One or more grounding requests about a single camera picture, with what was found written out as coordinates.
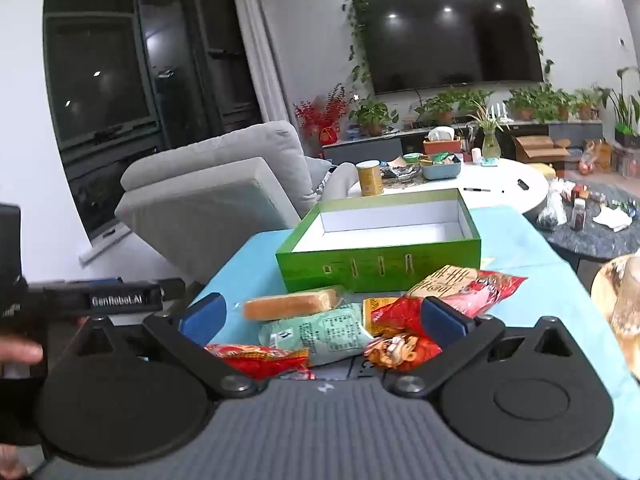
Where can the small red snack packet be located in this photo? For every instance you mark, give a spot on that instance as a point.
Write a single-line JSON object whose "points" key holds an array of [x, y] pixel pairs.
{"points": [[260, 360]]}

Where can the clear plastic wrapped bundle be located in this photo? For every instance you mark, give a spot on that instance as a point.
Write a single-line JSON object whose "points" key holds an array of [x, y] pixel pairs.
{"points": [[620, 310]]}

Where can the white round table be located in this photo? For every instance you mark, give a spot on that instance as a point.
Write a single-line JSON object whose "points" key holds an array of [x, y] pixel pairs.
{"points": [[500, 180]]}

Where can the glass vase with plant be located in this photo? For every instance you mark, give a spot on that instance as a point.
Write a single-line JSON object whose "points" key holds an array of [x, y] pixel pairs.
{"points": [[491, 147]]}

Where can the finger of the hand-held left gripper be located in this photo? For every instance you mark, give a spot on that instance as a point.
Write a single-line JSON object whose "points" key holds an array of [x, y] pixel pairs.
{"points": [[172, 291]]}

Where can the yellow canister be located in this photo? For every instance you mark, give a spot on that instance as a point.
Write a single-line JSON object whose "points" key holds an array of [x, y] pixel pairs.
{"points": [[370, 180]]}

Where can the white cup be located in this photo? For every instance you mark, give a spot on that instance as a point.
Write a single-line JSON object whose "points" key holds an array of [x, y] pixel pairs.
{"points": [[476, 155]]}

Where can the small teal box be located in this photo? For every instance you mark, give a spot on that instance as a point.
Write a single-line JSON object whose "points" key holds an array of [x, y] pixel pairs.
{"points": [[488, 162]]}

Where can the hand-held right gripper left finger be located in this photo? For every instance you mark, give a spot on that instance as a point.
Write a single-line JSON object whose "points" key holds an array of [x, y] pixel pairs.
{"points": [[200, 316]]}

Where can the white curtain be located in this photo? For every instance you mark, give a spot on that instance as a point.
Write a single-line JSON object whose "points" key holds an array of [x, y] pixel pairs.
{"points": [[260, 40]]}

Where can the black pen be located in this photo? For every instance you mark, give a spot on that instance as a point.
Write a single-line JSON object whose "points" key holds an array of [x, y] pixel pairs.
{"points": [[477, 189]]}

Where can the clear storage boxes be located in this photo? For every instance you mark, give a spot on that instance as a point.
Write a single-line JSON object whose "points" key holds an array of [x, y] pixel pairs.
{"points": [[627, 162]]}

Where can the dark glass window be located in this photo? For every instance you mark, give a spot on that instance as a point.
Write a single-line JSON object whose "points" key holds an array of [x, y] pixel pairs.
{"points": [[110, 85]]}

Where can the black television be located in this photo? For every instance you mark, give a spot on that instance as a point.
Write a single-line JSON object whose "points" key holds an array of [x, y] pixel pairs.
{"points": [[450, 40]]}

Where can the grey television cabinet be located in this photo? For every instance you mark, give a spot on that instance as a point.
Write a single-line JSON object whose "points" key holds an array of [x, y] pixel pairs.
{"points": [[360, 147]]}

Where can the clear plastic bag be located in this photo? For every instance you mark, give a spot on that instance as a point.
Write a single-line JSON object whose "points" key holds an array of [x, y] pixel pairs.
{"points": [[552, 210]]}

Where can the brown spice jar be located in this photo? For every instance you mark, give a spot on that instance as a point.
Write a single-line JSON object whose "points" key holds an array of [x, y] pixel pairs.
{"points": [[578, 215]]}

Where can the sponge cake packet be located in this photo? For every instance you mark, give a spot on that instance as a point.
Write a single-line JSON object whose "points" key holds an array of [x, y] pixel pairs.
{"points": [[290, 305]]}

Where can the large red cracker packet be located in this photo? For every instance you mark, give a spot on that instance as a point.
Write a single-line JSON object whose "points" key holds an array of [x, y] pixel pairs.
{"points": [[450, 282]]}

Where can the green bowl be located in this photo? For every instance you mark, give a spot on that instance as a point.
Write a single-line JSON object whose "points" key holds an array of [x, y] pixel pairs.
{"points": [[411, 157]]}

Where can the orange tissue box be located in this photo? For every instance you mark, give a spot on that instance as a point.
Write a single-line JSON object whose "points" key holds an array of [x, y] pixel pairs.
{"points": [[442, 146]]}

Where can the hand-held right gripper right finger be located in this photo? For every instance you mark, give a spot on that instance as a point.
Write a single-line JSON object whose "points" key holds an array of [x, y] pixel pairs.
{"points": [[440, 321]]}

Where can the white paper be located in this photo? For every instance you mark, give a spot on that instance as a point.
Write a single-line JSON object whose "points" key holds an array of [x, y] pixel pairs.
{"points": [[612, 220]]}

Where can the red yellow snack packet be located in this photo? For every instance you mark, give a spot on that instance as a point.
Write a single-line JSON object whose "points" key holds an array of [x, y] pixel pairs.
{"points": [[395, 320]]}

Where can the beige sofa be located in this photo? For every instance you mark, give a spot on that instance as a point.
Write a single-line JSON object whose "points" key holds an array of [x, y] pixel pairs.
{"points": [[210, 195]]}

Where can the dark snack bags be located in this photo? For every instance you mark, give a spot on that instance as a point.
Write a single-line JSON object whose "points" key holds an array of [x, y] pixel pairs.
{"points": [[400, 172]]}

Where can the potted green plant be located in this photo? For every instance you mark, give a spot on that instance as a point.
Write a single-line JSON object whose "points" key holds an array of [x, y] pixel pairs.
{"points": [[372, 115], [472, 100], [525, 105], [440, 107], [560, 105], [585, 105]]}

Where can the tall leafy plant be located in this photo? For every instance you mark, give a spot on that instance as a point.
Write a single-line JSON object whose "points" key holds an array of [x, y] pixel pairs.
{"points": [[625, 105]]}

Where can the trailing green vine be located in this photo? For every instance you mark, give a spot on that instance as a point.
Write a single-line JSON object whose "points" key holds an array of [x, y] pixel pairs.
{"points": [[357, 50]]}

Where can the person's left hand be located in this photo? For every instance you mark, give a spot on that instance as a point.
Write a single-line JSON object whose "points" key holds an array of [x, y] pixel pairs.
{"points": [[20, 352]]}

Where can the orange plastic bag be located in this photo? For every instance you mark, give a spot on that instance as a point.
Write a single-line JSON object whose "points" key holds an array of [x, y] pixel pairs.
{"points": [[592, 160]]}

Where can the dark marble round table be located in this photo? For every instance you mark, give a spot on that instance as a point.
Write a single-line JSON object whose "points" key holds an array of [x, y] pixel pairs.
{"points": [[590, 245]]}

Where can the pale green snack packet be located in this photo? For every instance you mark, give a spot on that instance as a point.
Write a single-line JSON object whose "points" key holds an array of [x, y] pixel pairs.
{"points": [[320, 332]]}

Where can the open cardboard box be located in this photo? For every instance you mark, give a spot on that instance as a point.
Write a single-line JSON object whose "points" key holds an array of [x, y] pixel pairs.
{"points": [[537, 150]]}

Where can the red flower arrangement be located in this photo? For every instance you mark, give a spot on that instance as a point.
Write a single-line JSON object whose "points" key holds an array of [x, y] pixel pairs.
{"points": [[325, 115]]}

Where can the blue snack basket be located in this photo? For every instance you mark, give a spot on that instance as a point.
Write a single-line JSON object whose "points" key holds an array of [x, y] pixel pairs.
{"points": [[440, 172]]}

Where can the green cardboard box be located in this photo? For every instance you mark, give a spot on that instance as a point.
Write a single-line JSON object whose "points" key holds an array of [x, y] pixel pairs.
{"points": [[380, 265]]}

